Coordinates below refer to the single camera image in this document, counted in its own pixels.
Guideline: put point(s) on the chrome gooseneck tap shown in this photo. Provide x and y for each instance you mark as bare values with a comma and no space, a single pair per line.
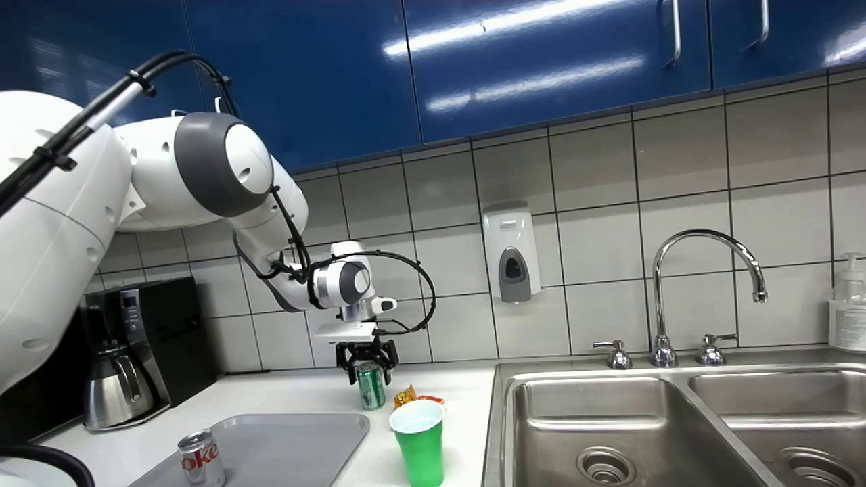
697,237

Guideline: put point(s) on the steel double sink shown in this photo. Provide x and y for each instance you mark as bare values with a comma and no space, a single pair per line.
609,419

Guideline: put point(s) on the chrome tap lever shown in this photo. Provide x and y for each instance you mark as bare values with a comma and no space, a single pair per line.
617,355
710,350

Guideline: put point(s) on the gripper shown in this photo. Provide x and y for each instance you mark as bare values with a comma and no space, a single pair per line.
365,350

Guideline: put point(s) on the green soda can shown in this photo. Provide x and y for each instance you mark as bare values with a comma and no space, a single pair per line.
371,392

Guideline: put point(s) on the silver soda can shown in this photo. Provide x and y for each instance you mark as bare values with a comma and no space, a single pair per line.
201,461

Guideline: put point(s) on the green plastic cup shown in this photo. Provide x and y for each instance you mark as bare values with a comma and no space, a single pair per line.
421,450

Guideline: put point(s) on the orange snack packet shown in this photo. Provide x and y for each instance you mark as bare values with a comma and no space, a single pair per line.
406,394

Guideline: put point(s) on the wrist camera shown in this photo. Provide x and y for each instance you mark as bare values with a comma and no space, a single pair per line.
345,331

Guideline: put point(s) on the steel coffee carafe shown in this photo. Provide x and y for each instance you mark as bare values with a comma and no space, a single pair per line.
115,392

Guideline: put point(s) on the blue wall cabinet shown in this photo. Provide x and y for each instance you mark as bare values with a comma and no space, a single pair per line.
433,61

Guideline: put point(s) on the grey plastic tray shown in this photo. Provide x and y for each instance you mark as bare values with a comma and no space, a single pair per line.
284,450

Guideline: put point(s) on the white wall soap dispenser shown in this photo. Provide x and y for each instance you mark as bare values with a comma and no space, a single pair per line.
511,253

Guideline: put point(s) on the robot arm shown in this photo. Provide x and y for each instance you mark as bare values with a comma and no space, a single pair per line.
61,223

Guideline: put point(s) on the blue cabinet door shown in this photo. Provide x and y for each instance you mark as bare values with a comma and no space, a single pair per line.
81,40
304,74
805,34
555,61

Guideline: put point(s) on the black coffee maker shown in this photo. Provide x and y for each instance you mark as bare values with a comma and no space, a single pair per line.
169,331

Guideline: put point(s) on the clear pump soap bottle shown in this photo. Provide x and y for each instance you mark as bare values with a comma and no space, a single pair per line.
849,318

